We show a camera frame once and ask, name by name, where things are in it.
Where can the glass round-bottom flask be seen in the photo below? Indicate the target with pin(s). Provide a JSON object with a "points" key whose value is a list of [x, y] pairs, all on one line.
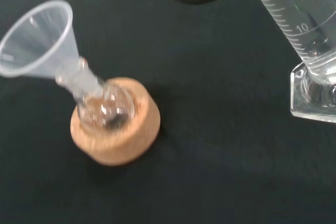
{"points": [[110, 108]]}

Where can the black bench cloth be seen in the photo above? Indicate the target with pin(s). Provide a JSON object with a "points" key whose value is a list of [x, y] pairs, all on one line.
{"points": [[223, 129]]}

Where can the clear plastic funnel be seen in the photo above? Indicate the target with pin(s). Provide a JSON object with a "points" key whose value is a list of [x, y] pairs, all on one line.
{"points": [[39, 43]]}

